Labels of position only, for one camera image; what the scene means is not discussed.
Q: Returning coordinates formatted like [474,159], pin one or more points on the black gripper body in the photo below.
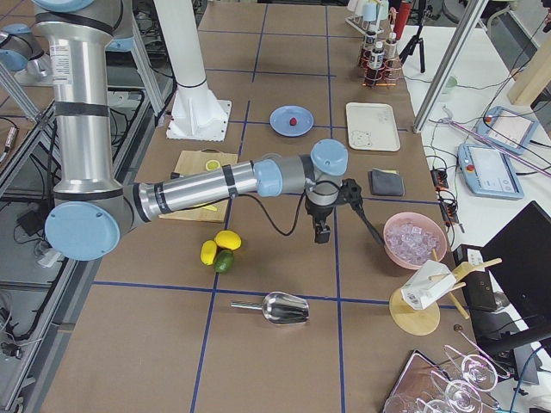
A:
[316,212]

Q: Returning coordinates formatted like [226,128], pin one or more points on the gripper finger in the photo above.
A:
[321,232]

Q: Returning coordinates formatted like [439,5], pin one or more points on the blue plate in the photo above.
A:
[280,117]

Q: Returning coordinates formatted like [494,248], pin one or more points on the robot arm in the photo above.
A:
[24,57]
[94,207]

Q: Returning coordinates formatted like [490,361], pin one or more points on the grey folded cloth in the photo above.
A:
[385,183]

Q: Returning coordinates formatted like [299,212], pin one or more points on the metal ice scoop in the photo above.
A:
[279,308]

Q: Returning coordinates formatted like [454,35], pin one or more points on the pink bowl of ice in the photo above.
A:
[411,239]

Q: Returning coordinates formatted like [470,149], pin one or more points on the yellow lemon upper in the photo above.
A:
[229,240]

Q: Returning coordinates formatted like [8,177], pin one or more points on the yellow lemon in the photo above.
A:
[229,240]
[208,253]

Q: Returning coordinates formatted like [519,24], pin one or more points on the cream bear tray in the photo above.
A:
[371,127]

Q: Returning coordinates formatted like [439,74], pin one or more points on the green lime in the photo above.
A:
[224,261]

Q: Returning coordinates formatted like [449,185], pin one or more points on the yellow lemon lower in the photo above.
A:
[208,253]

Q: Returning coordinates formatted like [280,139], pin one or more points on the lemon half slice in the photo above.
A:
[212,164]

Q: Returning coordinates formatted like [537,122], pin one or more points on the white paper carton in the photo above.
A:
[427,285]

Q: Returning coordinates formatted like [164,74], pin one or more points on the wooden cup stand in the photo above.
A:
[424,322]

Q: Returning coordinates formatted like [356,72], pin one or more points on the dark drink bottle three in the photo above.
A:
[375,63]

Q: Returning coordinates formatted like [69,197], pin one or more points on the dark drink bottle two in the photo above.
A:
[390,46]

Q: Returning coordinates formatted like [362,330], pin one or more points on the teach pendant near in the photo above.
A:
[488,172]

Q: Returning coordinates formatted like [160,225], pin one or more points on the teach pendant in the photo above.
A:
[488,172]
[508,129]

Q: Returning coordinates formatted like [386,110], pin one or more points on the dark drink bottle one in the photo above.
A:
[370,39]

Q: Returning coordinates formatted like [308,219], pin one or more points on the black glass tray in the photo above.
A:
[420,377]

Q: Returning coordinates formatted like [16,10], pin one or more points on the black tripod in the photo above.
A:
[416,41]

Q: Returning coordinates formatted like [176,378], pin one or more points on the black monitor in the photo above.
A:
[523,245]

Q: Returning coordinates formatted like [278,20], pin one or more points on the teach pendant far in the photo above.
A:
[508,129]

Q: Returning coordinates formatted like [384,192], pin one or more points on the wine glass one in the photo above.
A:
[475,369]

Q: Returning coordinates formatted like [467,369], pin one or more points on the wine glass two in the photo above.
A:
[459,395]

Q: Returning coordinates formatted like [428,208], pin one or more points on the red cylinder bottle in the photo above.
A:
[402,17]

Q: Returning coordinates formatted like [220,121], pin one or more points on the copper wire bottle rack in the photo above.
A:
[388,77]

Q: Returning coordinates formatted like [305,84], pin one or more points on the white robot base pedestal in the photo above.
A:
[196,113]

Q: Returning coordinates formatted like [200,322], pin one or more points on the aluminium frame post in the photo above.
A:
[459,39]

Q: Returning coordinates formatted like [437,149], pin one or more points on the white wire cup rack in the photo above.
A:
[367,14]

